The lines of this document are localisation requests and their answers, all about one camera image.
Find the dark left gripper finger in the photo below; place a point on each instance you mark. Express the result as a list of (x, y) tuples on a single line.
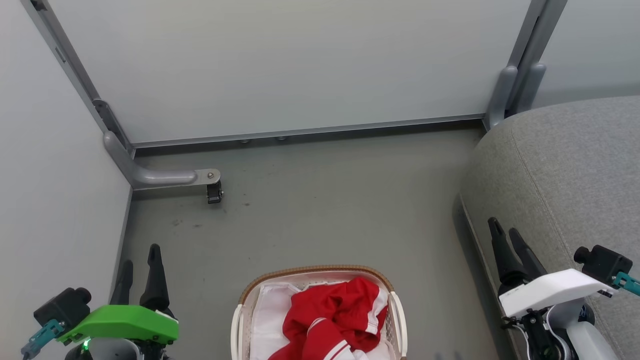
[(155, 280), (123, 285)]

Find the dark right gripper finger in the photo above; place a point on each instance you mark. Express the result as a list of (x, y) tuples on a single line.
[(504, 255), (526, 255)]

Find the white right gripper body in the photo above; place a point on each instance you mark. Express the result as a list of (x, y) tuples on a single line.
[(550, 290)]

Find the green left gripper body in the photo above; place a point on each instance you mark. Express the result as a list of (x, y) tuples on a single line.
[(122, 322)]

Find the red and white garment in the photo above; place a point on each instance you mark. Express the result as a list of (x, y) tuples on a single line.
[(335, 320)]

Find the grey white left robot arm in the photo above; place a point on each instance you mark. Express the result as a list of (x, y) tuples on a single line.
[(107, 350)]

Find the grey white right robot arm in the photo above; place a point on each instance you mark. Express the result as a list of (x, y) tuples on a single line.
[(575, 332)]

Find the grey fabric sofa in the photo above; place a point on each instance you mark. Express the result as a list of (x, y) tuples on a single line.
[(565, 170)]

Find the grey partition foot with plate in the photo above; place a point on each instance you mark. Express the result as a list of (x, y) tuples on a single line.
[(160, 177)]

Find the black caster wheel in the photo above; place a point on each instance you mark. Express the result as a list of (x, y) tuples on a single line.
[(214, 193)]

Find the white basket liner cloth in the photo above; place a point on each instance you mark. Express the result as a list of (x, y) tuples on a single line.
[(267, 315)]

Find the cream laundry basket brown rim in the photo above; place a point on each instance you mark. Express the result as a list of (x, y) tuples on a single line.
[(395, 320)]

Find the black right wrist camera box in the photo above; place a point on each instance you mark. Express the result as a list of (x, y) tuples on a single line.
[(602, 263)]

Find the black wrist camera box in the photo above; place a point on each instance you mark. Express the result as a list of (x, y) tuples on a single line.
[(62, 307), (602, 263)]

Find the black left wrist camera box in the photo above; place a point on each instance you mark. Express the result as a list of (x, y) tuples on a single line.
[(62, 307)]

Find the teal right camera connector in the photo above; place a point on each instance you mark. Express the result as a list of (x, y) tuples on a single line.
[(627, 283)]

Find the teal camera connector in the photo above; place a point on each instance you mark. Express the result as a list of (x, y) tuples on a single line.
[(42, 336), (627, 283)]

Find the teal left camera connector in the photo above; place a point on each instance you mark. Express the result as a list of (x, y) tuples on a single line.
[(42, 336)]

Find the grey partition post rounded feet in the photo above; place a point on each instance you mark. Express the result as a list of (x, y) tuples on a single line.
[(522, 70)]

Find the grey partition bottom rail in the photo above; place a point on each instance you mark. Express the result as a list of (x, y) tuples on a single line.
[(310, 131)]

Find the grey partition post with hinge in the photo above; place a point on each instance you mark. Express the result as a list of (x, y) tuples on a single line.
[(75, 70)]

